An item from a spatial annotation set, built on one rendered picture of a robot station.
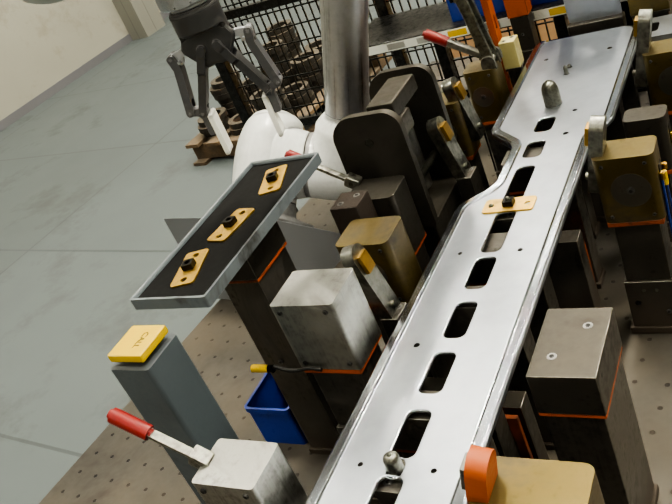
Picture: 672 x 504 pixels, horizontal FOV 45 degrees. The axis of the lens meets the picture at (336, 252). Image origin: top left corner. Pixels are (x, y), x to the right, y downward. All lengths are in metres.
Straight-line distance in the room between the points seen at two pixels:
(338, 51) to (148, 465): 0.92
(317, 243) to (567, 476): 1.18
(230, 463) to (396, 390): 0.23
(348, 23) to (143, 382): 0.93
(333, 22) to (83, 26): 7.26
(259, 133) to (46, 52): 6.77
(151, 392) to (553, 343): 0.51
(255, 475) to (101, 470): 0.83
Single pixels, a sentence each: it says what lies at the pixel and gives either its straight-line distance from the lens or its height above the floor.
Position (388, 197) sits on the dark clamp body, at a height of 1.08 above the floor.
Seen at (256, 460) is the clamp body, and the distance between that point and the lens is 0.97.
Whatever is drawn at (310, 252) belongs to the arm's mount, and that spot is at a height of 0.78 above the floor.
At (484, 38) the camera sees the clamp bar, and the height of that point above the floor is 1.11.
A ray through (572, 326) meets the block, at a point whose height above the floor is 1.03.
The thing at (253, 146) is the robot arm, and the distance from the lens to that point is 1.90.
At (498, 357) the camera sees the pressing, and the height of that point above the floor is 1.00.
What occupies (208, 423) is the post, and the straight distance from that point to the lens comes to 1.15.
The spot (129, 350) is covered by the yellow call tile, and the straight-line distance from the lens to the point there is 1.08.
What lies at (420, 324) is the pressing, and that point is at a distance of 1.14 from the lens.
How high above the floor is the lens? 1.67
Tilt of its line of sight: 29 degrees down
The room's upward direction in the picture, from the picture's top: 24 degrees counter-clockwise
